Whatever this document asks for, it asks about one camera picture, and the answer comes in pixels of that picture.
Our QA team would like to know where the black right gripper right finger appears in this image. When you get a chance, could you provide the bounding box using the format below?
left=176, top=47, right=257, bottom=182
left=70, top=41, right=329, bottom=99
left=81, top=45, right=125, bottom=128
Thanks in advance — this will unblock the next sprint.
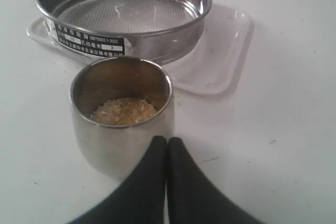
left=167, top=137, right=261, bottom=224

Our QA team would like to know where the stainless steel cup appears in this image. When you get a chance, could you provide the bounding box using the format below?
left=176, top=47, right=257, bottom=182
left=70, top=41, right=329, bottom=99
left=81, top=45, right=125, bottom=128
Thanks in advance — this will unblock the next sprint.
left=69, top=56, right=175, bottom=180

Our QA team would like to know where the yellow and white grain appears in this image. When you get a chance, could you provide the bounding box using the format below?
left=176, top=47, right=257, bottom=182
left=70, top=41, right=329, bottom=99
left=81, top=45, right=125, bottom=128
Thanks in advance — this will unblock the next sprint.
left=90, top=98, right=157, bottom=125

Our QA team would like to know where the round steel mesh sieve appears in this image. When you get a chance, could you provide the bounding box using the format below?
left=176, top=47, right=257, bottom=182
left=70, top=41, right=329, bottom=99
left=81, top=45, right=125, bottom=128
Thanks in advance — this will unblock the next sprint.
left=34, top=0, right=212, bottom=65

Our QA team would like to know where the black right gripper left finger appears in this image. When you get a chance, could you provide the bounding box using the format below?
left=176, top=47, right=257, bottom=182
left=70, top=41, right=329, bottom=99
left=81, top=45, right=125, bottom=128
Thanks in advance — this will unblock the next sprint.
left=71, top=136, right=167, bottom=224

